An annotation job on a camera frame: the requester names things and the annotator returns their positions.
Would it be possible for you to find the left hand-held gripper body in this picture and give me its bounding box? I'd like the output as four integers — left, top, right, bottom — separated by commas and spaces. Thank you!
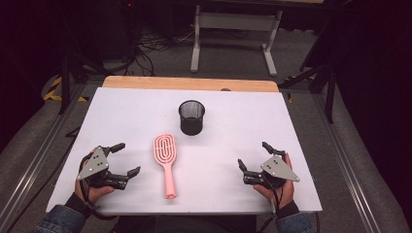
76, 145, 130, 191

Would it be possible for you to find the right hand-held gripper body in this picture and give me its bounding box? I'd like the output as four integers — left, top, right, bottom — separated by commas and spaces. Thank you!
243, 150, 301, 190

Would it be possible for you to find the pink hairbrush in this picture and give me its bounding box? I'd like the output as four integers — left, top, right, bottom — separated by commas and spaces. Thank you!
153, 133, 178, 200

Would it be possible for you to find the black mesh pen cup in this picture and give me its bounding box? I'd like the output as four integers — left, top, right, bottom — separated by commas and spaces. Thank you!
178, 99, 206, 136

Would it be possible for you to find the person's right hand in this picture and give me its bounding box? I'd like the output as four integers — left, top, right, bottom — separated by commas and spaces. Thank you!
253, 152, 295, 210

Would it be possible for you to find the person's left hand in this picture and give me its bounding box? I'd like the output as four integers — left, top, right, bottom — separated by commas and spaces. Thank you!
74, 147, 116, 206

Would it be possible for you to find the white board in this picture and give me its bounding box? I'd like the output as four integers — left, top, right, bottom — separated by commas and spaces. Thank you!
46, 86, 324, 216

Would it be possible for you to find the black tripod stand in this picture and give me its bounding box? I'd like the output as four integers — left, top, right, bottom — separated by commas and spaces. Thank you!
52, 52, 110, 116
278, 61, 338, 124

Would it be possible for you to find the wooden table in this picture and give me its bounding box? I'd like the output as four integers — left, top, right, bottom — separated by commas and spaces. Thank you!
102, 75, 280, 93

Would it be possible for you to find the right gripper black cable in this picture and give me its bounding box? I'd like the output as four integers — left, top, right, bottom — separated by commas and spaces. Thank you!
257, 181, 286, 233

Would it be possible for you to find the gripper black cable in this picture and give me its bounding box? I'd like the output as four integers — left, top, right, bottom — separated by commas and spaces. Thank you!
257, 181, 286, 233
78, 154, 119, 221

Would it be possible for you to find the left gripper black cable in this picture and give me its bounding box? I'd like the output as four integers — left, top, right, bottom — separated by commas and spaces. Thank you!
78, 154, 119, 221

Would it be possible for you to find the aluminium floor rail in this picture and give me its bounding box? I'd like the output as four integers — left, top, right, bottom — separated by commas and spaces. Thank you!
0, 83, 95, 229
310, 92, 383, 233

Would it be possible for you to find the bundle of black cables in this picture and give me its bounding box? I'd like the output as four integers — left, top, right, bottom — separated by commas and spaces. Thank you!
122, 27, 196, 78

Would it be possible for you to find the grey metal table frame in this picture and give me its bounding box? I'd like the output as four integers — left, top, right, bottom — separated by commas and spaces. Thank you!
189, 4, 284, 78

